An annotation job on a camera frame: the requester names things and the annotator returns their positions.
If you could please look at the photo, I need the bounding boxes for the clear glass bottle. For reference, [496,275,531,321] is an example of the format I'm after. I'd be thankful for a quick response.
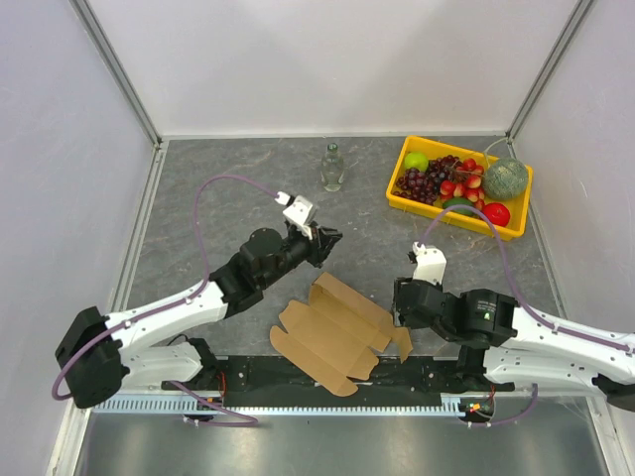
[320,143,344,192]

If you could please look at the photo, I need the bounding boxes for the white slotted cable duct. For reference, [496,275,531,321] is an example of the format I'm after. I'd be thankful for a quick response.
[92,394,476,417]

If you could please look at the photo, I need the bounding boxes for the brown cardboard box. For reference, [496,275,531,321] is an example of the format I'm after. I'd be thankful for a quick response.
[270,273,413,397]

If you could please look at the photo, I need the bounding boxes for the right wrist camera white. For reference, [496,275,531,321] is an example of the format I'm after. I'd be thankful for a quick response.
[408,242,446,285]

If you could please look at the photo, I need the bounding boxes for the green apple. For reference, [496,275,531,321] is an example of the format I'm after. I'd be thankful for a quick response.
[404,152,429,172]

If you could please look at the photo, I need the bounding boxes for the red apple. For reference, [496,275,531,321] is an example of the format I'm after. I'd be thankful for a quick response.
[482,202,511,227]

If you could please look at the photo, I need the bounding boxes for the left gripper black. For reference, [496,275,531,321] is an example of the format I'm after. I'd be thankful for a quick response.
[260,222,344,289]

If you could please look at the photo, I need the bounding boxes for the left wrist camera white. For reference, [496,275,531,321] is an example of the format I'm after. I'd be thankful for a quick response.
[275,190,317,241]

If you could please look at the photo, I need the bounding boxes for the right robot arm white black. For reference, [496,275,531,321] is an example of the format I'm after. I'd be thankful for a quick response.
[393,278,634,412]

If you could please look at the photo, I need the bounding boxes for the netted green melon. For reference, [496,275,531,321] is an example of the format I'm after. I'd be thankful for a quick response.
[483,158,529,201]

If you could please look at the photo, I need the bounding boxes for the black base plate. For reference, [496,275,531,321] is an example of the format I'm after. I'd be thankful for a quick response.
[185,356,514,407]

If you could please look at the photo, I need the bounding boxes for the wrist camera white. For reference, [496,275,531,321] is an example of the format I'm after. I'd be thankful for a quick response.
[408,242,446,285]
[275,190,317,241]

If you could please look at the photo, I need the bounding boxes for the purple grape bunch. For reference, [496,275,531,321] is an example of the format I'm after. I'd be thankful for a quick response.
[392,157,444,205]

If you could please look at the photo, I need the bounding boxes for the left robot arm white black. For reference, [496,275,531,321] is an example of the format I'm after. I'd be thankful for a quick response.
[52,224,342,409]

